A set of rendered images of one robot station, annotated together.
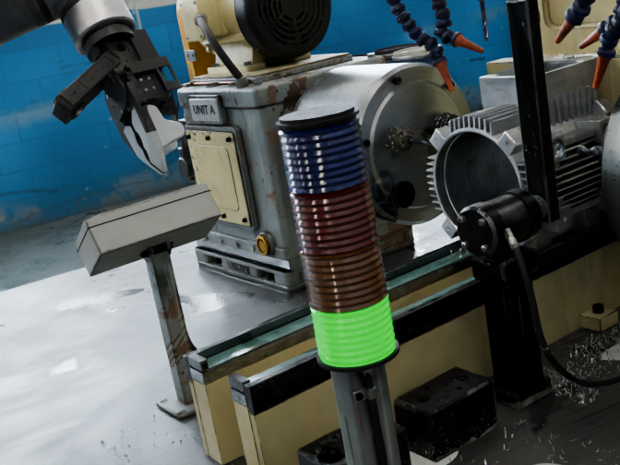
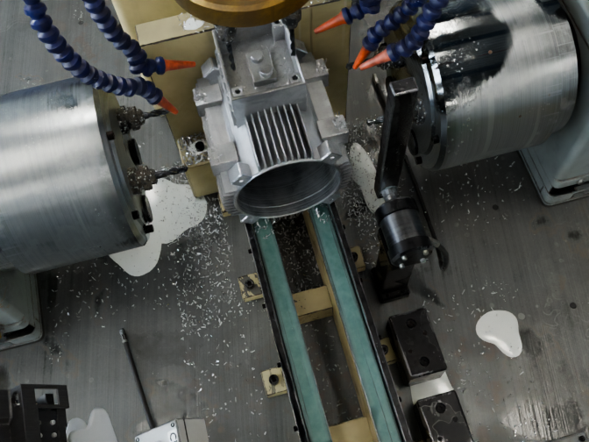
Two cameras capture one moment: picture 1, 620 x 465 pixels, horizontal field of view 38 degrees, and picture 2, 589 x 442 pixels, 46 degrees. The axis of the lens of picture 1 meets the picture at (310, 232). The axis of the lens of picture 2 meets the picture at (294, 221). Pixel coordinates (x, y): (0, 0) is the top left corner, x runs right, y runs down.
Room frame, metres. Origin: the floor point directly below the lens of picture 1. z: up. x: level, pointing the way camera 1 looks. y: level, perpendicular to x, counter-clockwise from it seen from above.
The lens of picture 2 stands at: (0.95, 0.18, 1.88)
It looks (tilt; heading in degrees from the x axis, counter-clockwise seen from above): 65 degrees down; 293
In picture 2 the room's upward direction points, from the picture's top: 5 degrees counter-clockwise
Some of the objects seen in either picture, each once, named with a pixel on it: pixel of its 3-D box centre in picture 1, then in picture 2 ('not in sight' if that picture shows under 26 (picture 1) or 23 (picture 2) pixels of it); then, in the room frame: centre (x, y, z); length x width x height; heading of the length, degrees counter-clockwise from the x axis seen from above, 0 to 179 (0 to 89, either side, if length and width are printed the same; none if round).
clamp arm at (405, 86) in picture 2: (532, 113); (393, 146); (1.00, -0.27, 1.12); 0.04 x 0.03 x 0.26; 123
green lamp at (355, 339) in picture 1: (353, 327); not in sight; (0.64, -0.02, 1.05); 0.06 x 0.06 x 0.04
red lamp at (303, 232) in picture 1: (333, 213); not in sight; (0.64, -0.02, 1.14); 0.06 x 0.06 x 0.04
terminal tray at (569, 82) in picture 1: (539, 94); (259, 72); (1.21, -0.34, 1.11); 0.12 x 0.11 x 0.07; 123
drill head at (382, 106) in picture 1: (361, 141); (25, 183); (1.48, -0.11, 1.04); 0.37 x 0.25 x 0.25; 33
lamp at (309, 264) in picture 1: (343, 270); not in sight; (0.64, -0.02, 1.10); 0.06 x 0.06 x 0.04
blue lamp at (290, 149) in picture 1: (323, 153); not in sight; (0.64, -0.02, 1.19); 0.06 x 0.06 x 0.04
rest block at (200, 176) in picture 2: not in sight; (205, 162); (1.32, -0.30, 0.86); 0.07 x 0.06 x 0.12; 33
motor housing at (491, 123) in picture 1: (527, 169); (272, 132); (1.18, -0.31, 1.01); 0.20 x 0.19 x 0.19; 123
